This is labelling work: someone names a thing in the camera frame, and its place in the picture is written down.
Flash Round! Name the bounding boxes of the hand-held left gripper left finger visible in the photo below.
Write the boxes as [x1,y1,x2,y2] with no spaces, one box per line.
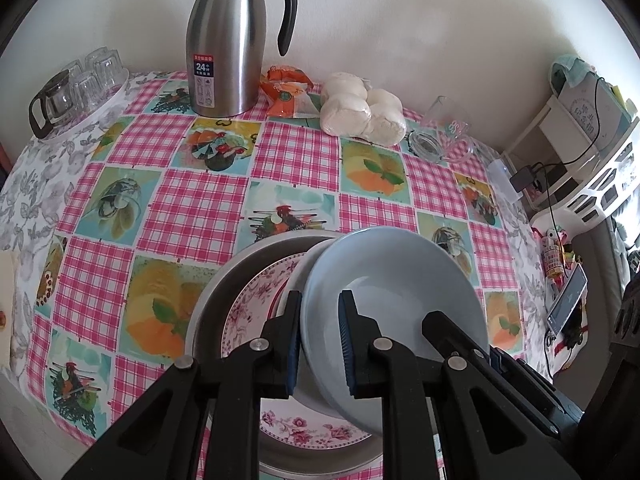
[62,290,304,480]

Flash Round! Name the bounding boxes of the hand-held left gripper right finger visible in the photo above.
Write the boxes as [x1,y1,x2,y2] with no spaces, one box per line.
[337,290,581,480]

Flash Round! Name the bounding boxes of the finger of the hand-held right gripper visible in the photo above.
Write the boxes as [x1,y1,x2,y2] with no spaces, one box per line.
[490,346,562,432]
[422,311,560,442]

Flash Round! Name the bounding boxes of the pink floral round plate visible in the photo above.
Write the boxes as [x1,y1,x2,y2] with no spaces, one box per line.
[221,252,386,448]

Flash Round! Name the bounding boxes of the light blue bowl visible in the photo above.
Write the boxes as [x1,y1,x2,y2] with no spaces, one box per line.
[301,226,488,436]

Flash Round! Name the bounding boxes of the white square bowl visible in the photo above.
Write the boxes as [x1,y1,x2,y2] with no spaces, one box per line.
[287,239,335,311]

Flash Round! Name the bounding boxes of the round stainless steel plate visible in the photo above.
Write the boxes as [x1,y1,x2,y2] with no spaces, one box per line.
[185,232,401,480]

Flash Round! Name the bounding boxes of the smartphone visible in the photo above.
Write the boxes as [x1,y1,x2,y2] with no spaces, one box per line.
[546,264,587,335]

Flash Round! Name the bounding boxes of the colourful snack packets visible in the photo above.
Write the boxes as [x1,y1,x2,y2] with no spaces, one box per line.
[535,227,583,281]

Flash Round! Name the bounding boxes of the translucent plastic box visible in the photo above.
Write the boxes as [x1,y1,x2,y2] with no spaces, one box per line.
[487,157,516,196]

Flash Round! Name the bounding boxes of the black charger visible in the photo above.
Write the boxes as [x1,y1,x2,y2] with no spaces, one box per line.
[509,167,535,192]

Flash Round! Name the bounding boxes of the pink checkered tablecloth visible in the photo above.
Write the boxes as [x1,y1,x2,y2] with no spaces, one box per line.
[30,70,526,480]

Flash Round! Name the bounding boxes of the glass ashtray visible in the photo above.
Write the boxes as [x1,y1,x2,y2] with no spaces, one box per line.
[407,130,446,161]

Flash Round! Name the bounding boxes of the clear glass jar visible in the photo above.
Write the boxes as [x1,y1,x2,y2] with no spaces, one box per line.
[425,95,476,163]

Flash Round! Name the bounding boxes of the white plastic shelf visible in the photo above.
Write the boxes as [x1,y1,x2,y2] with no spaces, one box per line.
[500,95,640,226]

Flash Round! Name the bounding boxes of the bag of steamed buns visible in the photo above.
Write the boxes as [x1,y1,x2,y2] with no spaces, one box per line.
[320,71,407,148]

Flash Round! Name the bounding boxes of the orange snack packet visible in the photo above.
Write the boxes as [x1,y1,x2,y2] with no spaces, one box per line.
[262,65,323,120]

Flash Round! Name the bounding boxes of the white box appliance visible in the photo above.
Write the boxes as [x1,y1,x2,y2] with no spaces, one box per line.
[550,67,632,161]

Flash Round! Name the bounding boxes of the green cloth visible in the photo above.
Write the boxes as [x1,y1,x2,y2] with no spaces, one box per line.
[550,55,598,86]

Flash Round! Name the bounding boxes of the stainless steel thermos jug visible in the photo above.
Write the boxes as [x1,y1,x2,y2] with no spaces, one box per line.
[186,0,298,118]

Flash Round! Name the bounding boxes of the white serving tray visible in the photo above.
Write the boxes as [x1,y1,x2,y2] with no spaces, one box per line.
[35,72,130,142]

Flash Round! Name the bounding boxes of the black cable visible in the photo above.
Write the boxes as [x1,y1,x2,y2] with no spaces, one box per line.
[540,180,558,381]

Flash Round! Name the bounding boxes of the glass pitcher with black handle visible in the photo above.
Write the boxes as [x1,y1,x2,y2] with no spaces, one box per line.
[28,70,76,138]

